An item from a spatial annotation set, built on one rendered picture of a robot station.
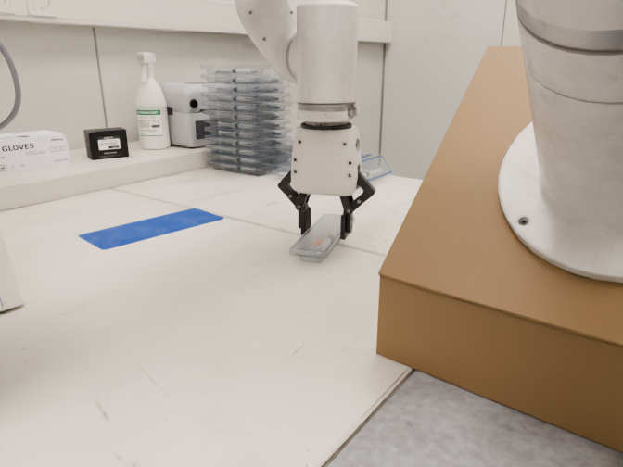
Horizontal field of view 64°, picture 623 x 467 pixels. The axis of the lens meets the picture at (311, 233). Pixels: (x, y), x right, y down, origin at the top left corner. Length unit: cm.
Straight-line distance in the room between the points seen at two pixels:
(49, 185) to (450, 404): 92
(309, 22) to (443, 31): 200
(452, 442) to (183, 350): 27
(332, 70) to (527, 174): 32
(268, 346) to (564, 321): 27
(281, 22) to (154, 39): 94
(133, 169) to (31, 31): 45
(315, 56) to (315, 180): 17
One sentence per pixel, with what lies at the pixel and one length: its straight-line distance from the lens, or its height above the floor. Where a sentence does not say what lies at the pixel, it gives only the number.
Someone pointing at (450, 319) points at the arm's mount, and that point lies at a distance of 45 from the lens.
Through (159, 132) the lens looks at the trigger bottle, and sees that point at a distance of 143.
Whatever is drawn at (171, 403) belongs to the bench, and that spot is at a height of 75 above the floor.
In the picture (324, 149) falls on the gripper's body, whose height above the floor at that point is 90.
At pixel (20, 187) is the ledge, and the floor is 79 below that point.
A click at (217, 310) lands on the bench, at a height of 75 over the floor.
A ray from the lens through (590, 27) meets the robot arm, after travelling 30.
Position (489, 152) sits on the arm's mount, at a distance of 51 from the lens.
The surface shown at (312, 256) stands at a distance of 70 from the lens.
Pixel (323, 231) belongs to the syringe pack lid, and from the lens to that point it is 78.
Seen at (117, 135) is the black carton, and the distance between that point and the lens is 134.
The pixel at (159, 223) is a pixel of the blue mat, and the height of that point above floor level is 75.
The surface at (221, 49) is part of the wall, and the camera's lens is 187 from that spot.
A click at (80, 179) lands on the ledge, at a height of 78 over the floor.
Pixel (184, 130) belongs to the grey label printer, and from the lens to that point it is 142.
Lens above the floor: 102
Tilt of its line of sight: 19 degrees down
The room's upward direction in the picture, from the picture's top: straight up
